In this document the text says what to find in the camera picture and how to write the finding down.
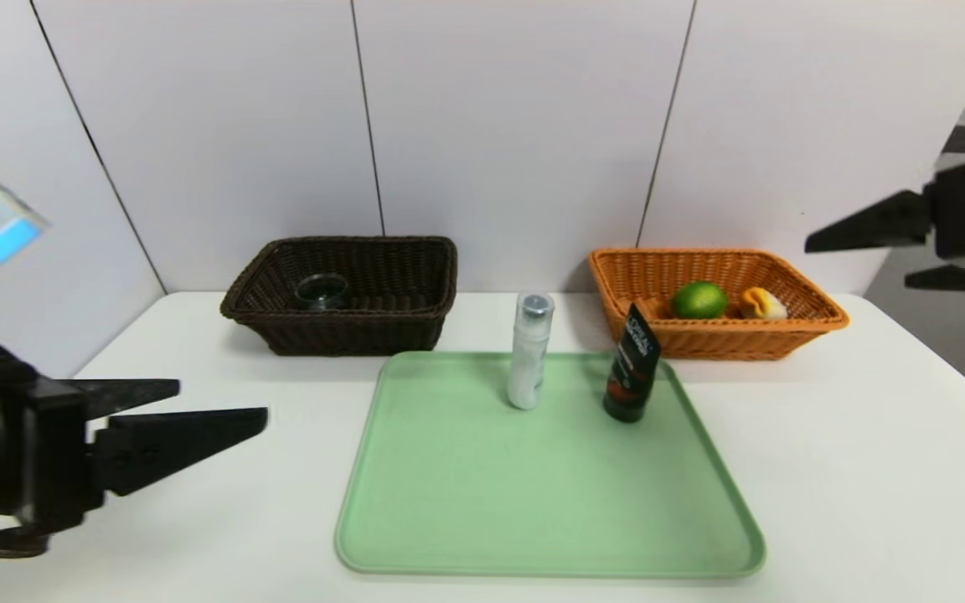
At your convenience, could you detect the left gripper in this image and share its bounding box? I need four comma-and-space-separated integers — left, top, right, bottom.
0, 343, 269, 532

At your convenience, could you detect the orange and white bun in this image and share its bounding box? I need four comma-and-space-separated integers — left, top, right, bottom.
740, 286, 788, 321

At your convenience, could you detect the glass cup with black handle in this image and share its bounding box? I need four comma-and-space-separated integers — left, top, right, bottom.
293, 273, 349, 312

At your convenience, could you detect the green citrus fruit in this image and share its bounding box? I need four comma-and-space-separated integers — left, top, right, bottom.
671, 280, 728, 320

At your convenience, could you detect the black cosmetic tube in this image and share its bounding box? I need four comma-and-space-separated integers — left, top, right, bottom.
602, 303, 662, 423

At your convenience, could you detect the white lotion bottle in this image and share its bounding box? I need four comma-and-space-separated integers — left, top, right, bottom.
506, 291, 556, 411

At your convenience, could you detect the orange wicker basket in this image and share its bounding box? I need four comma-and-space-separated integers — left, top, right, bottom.
588, 247, 850, 361

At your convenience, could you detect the dark brown wicker basket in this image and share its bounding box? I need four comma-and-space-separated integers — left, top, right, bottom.
220, 235, 459, 357

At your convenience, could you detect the light green plastic tray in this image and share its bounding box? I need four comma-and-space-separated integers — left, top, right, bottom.
333, 350, 766, 580

